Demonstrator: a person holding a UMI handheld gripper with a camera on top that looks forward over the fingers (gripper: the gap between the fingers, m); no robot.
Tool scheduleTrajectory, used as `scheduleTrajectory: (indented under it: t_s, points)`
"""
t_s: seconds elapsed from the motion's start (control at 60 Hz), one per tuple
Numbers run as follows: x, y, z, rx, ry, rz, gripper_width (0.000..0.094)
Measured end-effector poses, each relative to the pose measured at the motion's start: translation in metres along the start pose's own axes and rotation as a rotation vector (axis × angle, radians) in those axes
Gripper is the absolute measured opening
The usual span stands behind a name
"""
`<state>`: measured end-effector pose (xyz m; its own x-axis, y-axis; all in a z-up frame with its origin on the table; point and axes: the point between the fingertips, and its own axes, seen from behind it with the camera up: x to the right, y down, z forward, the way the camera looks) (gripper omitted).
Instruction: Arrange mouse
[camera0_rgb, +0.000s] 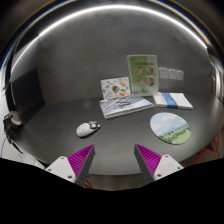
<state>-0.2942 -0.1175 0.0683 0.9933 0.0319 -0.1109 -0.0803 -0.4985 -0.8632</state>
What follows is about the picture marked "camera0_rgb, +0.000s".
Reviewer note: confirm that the black device with cables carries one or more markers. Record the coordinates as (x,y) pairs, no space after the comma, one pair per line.
(12,125)

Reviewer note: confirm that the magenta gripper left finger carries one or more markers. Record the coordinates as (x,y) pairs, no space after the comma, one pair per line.
(75,167)

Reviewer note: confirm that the white card with stickers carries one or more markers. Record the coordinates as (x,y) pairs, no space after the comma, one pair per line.
(115,87)

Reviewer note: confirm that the red chair frame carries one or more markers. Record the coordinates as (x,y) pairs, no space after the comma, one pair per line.
(210,152)

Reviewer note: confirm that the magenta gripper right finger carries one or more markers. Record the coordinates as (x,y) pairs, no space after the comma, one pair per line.
(154,166)

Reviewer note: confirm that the white blue book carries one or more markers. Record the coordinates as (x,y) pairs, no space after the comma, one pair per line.
(172,100)

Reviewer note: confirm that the white wall socket right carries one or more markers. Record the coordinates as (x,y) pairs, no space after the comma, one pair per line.
(180,75)

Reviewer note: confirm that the white wall socket left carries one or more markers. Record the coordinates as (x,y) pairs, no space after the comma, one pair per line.
(163,72)

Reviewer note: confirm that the green poster with faces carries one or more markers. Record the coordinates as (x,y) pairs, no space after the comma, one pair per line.
(143,72)

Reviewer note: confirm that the white wall socket middle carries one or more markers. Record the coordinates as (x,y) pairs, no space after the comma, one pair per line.
(172,74)

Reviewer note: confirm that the striped grey book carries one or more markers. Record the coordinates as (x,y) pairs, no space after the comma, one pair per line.
(121,106)

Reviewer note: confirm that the black monitor screen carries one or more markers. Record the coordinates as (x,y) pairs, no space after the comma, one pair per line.
(27,95)

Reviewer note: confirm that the round landscape mouse pad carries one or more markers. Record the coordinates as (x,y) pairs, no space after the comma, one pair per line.
(170,128)

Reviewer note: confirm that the white grey computer mouse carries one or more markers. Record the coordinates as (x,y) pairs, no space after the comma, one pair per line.
(87,128)

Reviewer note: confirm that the white wall socket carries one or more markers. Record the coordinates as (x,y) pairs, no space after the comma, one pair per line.
(172,74)
(180,75)
(163,72)

